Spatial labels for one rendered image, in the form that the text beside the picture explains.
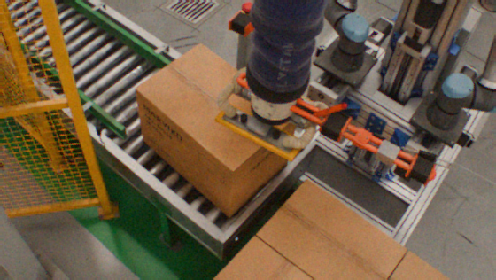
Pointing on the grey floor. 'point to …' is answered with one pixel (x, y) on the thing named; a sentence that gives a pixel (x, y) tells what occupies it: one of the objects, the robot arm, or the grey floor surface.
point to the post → (244, 50)
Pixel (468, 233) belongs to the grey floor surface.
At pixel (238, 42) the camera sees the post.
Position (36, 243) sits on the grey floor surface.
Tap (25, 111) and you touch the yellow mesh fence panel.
